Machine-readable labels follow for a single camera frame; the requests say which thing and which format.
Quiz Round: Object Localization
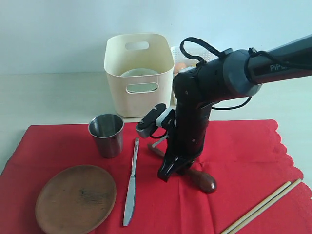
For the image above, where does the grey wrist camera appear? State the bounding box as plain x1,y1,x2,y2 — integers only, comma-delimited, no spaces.
136,103,175,139

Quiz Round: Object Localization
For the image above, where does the stainless steel cup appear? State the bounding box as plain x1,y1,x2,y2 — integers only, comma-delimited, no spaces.
88,114,124,158

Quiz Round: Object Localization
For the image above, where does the white ceramic bowl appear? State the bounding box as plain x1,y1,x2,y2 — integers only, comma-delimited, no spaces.
121,68,158,93

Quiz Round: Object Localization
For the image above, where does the white perforated plastic basket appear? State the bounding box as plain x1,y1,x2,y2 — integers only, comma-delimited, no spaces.
171,45,216,68

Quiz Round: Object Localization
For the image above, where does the cream plastic bin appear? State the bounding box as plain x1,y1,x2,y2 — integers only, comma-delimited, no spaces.
104,33,175,117

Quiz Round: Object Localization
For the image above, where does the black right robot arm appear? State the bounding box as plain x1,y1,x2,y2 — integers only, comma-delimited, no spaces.
157,36,312,181

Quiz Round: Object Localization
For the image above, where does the red paper table mat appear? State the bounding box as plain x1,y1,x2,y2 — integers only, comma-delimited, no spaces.
0,120,303,234

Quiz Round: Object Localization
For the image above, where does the lower wooden chopstick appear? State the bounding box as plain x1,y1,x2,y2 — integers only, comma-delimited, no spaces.
229,178,302,234

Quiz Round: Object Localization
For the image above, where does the brown egg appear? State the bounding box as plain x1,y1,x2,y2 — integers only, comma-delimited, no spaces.
174,62,187,75

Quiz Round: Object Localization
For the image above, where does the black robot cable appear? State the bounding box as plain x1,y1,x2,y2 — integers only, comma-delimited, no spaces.
179,37,312,110

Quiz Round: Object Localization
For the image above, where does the dark wooden spoon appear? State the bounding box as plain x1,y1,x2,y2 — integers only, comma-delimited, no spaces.
147,143,217,195

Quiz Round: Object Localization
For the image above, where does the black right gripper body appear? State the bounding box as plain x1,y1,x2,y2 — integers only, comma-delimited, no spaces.
164,102,212,163

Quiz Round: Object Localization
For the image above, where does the wooden chopstick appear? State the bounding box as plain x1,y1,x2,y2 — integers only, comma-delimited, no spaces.
229,178,302,234
221,181,291,234

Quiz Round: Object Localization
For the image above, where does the brown wooden plate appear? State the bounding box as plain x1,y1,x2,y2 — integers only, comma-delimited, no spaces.
35,165,117,234

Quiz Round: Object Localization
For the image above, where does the silver table knife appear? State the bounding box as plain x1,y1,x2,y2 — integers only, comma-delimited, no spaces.
122,138,139,227

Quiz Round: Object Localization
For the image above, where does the upper wooden chopstick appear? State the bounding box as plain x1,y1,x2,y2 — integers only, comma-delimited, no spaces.
221,181,291,234

